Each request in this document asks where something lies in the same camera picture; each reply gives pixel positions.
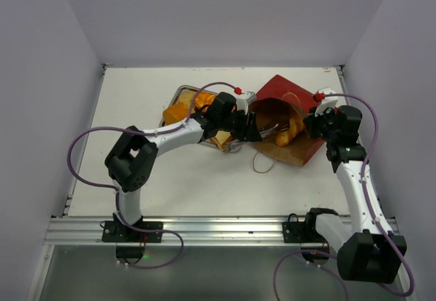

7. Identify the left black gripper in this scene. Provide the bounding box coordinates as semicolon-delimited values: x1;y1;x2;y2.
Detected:
218;108;262;142

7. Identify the red brown paper bag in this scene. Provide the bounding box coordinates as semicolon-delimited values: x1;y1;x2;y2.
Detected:
250;75;324;167

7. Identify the fake triangle sandwich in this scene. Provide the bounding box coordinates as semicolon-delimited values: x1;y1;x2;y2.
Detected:
211;131;234;152

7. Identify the fake baguette loaf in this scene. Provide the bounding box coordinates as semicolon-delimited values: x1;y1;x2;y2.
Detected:
275;115;305;147

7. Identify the braided orange bread loaf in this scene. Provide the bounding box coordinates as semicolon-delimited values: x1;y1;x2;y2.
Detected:
193;91;217;109

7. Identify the round orange bun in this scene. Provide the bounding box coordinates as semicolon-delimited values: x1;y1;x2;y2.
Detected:
163;102;189;125

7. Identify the seeded bread slice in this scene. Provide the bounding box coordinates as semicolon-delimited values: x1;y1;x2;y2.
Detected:
178;90;196;108

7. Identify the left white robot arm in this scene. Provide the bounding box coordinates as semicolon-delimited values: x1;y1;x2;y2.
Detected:
104;92;262;242

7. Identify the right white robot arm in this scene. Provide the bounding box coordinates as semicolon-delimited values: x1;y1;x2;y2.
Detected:
282;106;407;284

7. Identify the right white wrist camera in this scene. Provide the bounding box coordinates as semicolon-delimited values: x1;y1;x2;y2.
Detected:
313;87;338;117

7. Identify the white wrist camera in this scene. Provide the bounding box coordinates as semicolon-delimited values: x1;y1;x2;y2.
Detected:
234;87;256;113
313;87;338;117

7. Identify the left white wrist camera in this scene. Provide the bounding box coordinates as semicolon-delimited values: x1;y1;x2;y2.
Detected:
234;87;256;113

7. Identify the aluminium mounting rail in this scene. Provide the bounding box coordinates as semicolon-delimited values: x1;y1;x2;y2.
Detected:
44;215;399;247

